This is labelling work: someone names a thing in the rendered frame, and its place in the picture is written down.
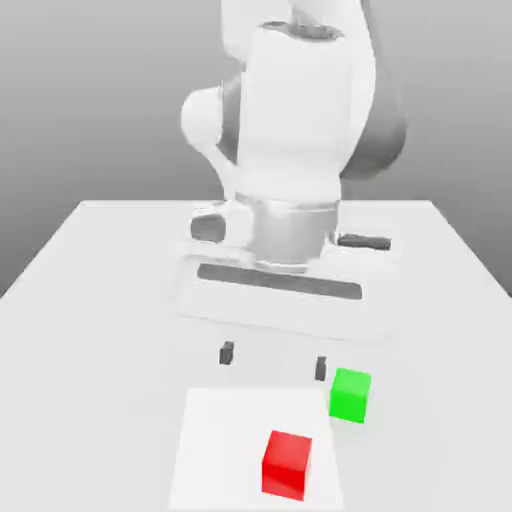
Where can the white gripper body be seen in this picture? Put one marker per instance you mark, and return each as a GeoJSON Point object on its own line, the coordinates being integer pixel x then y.
{"type": "Point", "coordinates": [280, 304]}

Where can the small green cube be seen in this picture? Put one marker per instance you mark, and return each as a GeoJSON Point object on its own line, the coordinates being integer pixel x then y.
{"type": "Point", "coordinates": [348, 396]}

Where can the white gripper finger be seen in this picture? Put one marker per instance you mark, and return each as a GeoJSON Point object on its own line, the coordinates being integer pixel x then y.
{"type": "Point", "coordinates": [226, 353]}
{"type": "Point", "coordinates": [320, 368]}

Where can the small red cube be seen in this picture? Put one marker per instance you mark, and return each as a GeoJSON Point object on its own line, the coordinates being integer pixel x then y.
{"type": "Point", "coordinates": [286, 466]}

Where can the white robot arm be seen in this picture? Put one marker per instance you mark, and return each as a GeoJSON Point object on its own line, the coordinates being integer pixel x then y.
{"type": "Point", "coordinates": [296, 120]}

